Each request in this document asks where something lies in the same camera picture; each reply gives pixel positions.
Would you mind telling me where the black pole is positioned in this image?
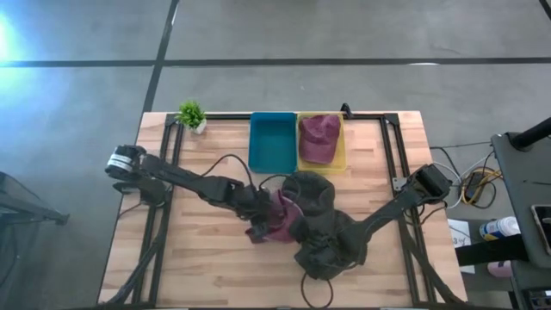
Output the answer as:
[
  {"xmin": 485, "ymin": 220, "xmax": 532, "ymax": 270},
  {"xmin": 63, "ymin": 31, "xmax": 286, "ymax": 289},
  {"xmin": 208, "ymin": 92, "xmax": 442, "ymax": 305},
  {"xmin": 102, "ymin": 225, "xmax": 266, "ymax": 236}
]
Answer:
[{"xmin": 511, "ymin": 116, "xmax": 551, "ymax": 151}]

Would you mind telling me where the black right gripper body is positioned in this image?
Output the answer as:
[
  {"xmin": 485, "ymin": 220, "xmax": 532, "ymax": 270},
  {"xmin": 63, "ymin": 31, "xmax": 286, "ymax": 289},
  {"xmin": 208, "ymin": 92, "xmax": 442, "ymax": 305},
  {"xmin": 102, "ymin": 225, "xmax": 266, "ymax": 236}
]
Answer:
[{"xmin": 307, "ymin": 227, "xmax": 350, "ymax": 262}]

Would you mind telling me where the dark olive baseball cap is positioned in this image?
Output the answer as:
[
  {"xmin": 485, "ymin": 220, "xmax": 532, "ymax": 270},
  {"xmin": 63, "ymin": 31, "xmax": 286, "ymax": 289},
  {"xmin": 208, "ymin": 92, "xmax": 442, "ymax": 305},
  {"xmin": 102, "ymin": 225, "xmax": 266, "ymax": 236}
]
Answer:
[
  {"xmin": 282, "ymin": 170, "xmax": 337, "ymax": 219},
  {"xmin": 294, "ymin": 213, "xmax": 369, "ymax": 282}
]

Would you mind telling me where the black power adapter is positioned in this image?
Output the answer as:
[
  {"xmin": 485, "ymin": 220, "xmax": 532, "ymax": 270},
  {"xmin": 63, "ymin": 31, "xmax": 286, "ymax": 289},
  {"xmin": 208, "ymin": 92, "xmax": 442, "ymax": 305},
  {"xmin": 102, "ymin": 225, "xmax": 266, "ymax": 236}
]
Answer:
[{"xmin": 465, "ymin": 171, "xmax": 487, "ymax": 200}]

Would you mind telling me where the white cable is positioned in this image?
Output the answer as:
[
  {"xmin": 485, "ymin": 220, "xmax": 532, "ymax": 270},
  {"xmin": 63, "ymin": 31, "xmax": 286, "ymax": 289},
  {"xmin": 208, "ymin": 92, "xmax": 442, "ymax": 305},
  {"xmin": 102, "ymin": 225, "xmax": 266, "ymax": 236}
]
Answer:
[{"xmin": 432, "ymin": 150, "xmax": 496, "ymax": 210}]

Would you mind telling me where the dark grey cart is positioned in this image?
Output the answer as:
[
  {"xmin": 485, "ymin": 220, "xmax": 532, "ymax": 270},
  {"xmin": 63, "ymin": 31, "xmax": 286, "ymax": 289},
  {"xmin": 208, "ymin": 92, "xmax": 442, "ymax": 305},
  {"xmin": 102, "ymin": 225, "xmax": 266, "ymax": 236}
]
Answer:
[{"xmin": 490, "ymin": 131, "xmax": 551, "ymax": 310}]

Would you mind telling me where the small green potted plant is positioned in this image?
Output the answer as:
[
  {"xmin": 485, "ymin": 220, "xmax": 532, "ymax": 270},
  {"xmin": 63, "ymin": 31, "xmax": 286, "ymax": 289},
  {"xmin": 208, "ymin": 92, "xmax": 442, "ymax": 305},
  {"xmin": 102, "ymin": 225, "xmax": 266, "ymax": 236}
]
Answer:
[{"xmin": 175, "ymin": 100, "xmax": 208, "ymax": 135}]

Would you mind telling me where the black power cable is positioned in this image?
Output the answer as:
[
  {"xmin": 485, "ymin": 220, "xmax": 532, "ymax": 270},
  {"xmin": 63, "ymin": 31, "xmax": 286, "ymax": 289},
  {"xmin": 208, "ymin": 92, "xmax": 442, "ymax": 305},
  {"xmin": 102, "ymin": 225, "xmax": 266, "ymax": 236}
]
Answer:
[{"xmin": 430, "ymin": 140, "xmax": 494, "ymax": 173}]

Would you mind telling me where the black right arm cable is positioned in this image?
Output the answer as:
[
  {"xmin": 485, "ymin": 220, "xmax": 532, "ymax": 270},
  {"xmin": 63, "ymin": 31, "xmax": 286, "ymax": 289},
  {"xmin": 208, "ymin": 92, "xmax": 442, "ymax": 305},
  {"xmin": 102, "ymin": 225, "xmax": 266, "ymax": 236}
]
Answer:
[{"xmin": 300, "ymin": 271, "xmax": 335, "ymax": 309}]

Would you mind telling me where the maroon baseball cap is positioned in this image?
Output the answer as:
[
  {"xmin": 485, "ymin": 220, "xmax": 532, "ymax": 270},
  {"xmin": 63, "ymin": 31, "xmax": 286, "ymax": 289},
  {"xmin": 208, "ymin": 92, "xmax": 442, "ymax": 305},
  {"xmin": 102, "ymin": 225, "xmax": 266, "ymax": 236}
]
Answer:
[
  {"xmin": 247, "ymin": 189, "xmax": 306, "ymax": 245},
  {"xmin": 298, "ymin": 114, "xmax": 343, "ymax": 165}
]

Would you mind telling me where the blue plastic bin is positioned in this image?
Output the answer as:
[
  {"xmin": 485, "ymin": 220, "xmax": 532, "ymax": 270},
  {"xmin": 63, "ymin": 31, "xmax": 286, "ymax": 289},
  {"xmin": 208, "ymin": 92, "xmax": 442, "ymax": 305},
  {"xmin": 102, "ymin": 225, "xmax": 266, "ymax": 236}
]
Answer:
[{"xmin": 247, "ymin": 111, "xmax": 299, "ymax": 174}]

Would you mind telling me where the white and blue canister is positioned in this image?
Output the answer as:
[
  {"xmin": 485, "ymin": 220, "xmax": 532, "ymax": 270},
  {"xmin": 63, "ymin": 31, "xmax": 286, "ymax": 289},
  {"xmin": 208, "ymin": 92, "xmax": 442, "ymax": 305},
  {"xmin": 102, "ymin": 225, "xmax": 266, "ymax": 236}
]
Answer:
[{"xmin": 479, "ymin": 215, "xmax": 522, "ymax": 242}]

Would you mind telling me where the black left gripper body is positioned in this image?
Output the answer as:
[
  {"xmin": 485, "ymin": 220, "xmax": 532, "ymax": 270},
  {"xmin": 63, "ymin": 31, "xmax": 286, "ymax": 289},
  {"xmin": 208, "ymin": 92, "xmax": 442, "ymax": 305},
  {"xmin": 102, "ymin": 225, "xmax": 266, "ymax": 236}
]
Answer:
[{"xmin": 240, "ymin": 184, "xmax": 279, "ymax": 225}]

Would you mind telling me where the pink container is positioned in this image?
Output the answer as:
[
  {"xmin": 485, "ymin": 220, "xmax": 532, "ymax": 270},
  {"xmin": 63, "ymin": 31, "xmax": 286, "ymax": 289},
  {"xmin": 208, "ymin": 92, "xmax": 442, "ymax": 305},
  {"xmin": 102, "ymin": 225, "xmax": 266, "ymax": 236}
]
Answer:
[{"xmin": 486, "ymin": 259, "xmax": 514, "ymax": 279}]

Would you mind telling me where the yellow plastic bin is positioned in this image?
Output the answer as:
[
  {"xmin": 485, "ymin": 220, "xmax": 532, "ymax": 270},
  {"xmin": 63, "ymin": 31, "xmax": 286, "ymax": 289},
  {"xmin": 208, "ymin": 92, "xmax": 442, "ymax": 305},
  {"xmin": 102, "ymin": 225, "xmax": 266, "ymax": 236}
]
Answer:
[{"xmin": 295, "ymin": 111, "xmax": 348, "ymax": 174}]

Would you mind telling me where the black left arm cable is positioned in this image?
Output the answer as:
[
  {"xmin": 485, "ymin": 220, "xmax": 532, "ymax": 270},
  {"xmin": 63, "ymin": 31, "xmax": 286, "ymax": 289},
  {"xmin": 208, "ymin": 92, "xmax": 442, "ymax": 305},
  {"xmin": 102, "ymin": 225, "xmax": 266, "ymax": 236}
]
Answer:
[{"xmin": 200, "ymin": 152, "xmax": 302, "ymax": 206}]

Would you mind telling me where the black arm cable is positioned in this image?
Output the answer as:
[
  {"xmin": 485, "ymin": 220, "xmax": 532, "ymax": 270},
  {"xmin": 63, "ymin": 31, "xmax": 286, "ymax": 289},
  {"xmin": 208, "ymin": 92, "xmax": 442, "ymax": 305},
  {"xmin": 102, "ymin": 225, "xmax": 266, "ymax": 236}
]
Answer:
[
  {"xmin": 300, "ymin": 271, "xmax": 335, "ymax": 309},
  {"xmin": 200, "ymin": 152, "xmax": 302, "ymax": 206}
]

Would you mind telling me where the white paper sheet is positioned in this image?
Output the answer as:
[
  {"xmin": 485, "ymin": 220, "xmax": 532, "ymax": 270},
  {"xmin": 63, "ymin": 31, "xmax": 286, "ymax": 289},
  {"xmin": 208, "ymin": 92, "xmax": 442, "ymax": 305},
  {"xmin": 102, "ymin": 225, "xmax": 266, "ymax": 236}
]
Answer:
[{"xmin": 446, "ymin": 218, "xmax": 477, "ymax": 276}]

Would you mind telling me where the yellow cable bundle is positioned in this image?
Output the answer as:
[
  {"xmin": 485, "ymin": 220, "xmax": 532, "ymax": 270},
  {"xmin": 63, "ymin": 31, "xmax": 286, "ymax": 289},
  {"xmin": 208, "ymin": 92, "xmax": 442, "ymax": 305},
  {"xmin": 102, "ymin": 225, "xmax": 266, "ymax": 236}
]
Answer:
[{"xmin": 459, "ymin": 168, "xmax": 504, "ymax": 207}]

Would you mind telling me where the black metal table frame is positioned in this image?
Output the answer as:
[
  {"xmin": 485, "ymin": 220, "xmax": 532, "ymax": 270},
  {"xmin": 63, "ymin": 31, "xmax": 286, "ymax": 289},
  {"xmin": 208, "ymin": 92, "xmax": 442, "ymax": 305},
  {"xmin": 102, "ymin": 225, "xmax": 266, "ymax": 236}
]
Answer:
[{"xmin": 99, "ymin": 112, "xmax": 467, "ymax": 307}]

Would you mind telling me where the black clamp handle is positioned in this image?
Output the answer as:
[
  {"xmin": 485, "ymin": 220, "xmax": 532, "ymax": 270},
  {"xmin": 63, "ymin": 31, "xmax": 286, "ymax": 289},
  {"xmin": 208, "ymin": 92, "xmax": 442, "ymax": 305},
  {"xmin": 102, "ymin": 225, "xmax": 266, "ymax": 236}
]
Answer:
[{"xmin": 112, "ymin": 181, "xmax": 143, "ymax": 195}]

